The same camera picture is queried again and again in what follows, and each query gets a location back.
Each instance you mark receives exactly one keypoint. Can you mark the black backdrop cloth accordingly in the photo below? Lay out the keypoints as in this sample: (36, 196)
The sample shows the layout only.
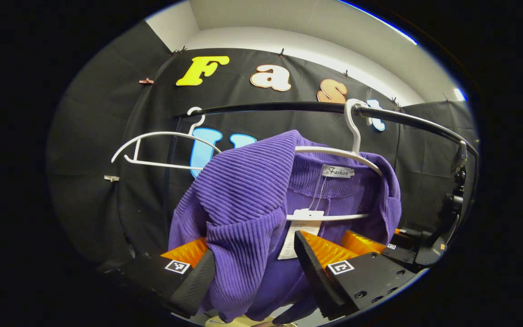
(107, 127)

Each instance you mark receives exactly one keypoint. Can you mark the beige round laundry hamper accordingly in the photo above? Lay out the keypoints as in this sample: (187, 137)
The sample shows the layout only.
(239, 322)

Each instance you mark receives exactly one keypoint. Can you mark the silver clip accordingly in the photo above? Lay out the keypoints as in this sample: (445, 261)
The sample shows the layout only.
(111, 178)

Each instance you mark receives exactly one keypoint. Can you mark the black clothes rack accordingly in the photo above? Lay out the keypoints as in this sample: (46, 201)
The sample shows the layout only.
(288, 106)

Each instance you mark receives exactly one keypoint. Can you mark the white paper hang tag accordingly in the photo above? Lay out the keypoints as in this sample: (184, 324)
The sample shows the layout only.
(304, 227)

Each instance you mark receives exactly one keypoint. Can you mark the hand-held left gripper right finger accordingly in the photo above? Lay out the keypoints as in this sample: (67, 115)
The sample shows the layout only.
(320, 281)

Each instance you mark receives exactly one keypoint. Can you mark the copper coloured clip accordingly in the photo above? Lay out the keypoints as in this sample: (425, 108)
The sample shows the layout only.
(145, 81)

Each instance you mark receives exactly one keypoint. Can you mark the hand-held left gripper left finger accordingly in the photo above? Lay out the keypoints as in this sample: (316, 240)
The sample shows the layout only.
(193, 286)

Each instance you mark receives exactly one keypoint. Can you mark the white plastic hanger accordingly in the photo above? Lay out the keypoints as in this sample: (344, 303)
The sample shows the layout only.
(356, 136)
(170, 133)

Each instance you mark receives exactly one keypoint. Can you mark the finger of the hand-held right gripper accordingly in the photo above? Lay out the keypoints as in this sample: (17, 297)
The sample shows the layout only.
(400, 256)
(411, 232)

